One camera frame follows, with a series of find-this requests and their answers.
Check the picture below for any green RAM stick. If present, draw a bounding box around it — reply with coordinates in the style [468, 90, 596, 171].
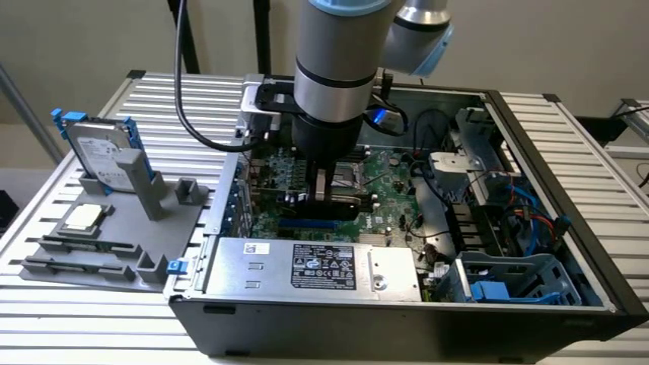
[43, 235, 137, 253]

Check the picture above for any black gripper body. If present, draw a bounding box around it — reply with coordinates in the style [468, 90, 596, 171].
[291, 113, 365, 176]

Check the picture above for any hard disk with blue rails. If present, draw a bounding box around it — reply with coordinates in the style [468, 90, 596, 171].
[49, 108, 153, 195]

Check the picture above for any silver CPU chip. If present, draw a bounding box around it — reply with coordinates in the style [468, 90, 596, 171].
[64, 204, 115, 231]

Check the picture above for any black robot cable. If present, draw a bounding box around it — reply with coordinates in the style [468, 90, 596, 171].
[173, 0, 265, 152]

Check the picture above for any metal drive cage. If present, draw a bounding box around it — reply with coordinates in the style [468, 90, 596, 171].
[428, 106, 524, 206]

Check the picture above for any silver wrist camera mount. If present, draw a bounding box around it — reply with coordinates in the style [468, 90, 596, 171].
[239, 73, 296, 132]

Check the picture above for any CPU socket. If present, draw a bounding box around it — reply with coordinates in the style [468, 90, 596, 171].
[329, 159, 375, 195]

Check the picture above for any blue expansion slot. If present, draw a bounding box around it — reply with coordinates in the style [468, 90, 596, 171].
[276, 217, 340, 232]

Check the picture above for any blue plastic disk bay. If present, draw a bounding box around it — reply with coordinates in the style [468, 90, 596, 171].
[439, 251, 584, 306]

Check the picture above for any black graphics card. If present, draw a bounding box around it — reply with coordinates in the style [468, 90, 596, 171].
[248, 186, 380, 221]

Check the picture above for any silver power supply unit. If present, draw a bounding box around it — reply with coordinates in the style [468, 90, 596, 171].
[203, 237, 423, 303]

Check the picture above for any red SATA wire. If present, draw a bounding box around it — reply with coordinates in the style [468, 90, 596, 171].
[527, 214, 557, 239]

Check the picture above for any grey parts rack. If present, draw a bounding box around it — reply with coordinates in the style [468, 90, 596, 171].
[19, 148, 213, 294]

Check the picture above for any green motherboard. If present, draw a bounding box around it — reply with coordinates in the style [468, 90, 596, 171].
[243, 144, 460, 263]

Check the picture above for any grey metal pole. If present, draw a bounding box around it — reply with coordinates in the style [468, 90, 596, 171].
[0, 62, 65, 165]

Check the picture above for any blue SATA wire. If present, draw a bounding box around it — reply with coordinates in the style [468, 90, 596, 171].
[499, 182, 562, 259]

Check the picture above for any black open PC case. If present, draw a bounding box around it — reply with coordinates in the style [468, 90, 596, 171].
[163, 74, 649, 359]

